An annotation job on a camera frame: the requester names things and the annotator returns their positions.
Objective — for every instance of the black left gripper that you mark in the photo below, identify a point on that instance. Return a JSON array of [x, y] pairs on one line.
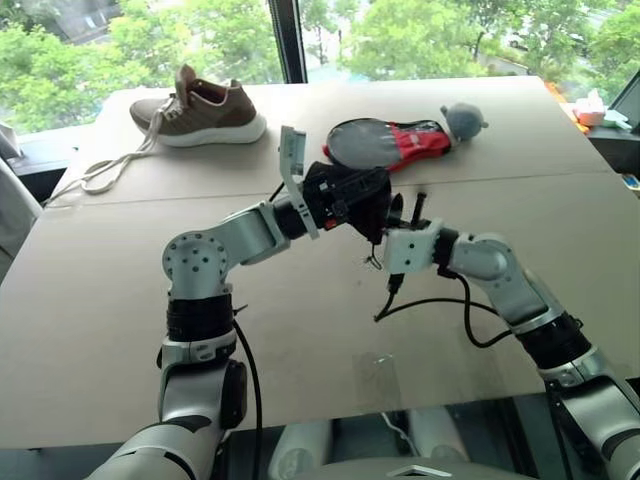
[[330, 192]]

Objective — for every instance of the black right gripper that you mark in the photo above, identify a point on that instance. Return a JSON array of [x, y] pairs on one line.
[[413, 223]]

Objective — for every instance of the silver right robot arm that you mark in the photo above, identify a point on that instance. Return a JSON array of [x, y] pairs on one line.
[[505, 280]]

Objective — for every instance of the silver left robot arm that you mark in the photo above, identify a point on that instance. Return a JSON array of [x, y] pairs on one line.
[[200, 260]]

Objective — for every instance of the red and black paddle case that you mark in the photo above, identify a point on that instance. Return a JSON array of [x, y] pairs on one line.
[[370, 140]]

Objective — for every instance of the grey plush toy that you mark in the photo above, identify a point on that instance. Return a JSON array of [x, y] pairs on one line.
[[462, 120]]

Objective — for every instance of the brown sneaker with white laces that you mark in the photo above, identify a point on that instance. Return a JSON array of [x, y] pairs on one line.
[[210, 117]]

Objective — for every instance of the clear tape patch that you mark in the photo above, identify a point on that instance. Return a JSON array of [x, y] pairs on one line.
[[376, 379]]

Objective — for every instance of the pink tissue box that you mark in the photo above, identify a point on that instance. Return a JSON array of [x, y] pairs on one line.
[[591, 109]]

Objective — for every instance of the black side desk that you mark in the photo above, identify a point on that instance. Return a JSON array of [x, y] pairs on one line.
[[617, 150]]

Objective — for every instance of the mint green object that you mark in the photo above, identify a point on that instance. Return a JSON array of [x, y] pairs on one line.
[[616, 120]]

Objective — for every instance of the grey rounded robot leg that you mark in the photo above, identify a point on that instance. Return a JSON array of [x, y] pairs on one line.
[[300, 450], [437, 435]]

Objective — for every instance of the black monitor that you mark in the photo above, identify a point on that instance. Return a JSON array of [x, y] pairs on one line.
[[627, 100]]

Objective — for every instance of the silver robot torso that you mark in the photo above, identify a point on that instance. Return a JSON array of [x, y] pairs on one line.
[[425, 470]]

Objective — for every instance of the white paper box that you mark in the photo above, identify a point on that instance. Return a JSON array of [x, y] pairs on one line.
[[9, 142]]

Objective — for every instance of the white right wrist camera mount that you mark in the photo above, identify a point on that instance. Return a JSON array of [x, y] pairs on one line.
[[410, 247]]

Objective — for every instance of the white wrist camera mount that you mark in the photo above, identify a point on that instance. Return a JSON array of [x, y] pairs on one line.
[[292, 155], [410, 247]]

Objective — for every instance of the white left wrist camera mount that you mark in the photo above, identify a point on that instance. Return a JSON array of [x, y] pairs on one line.
[[292, 155]]

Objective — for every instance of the black window frame post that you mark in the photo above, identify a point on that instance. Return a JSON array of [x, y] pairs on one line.
[[288, 40]]

